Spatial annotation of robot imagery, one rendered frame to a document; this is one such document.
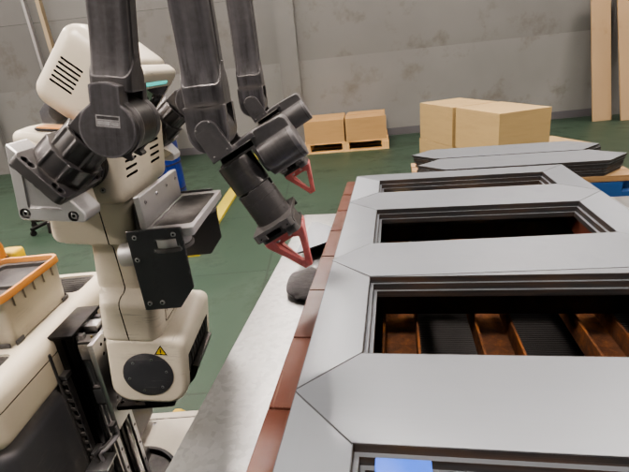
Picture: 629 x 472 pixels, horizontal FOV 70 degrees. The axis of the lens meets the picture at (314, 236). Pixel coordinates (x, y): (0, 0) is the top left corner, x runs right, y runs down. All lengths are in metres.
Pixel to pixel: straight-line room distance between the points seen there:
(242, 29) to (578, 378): 0.89
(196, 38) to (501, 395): 0.62
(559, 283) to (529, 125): 2.72
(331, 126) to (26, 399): 6.00
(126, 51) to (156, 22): 7.40
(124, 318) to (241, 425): 0.31
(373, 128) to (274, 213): 6.05
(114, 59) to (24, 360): 0.64
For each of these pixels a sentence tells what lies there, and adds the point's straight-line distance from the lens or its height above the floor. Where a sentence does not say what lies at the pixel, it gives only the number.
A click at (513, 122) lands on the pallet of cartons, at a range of 3.59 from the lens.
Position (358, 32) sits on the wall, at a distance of 7.70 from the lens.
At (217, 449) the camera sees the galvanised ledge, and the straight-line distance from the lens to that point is 0.89.
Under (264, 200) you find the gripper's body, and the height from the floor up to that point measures 1.11.
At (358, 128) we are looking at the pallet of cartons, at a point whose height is 0.32.
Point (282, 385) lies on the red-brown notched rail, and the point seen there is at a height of 0.83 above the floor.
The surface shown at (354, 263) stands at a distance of 1.03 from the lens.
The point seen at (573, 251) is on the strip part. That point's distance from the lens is 1.12.
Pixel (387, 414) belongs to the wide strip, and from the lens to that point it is 0.64.
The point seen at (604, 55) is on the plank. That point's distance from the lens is 8.45.
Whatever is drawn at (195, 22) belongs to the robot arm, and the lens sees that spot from 0.65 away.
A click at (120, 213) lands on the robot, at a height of 1.07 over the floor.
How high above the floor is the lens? 1.29
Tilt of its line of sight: 21 degrees down
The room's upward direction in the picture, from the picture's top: 6 degrees counter-clockwise
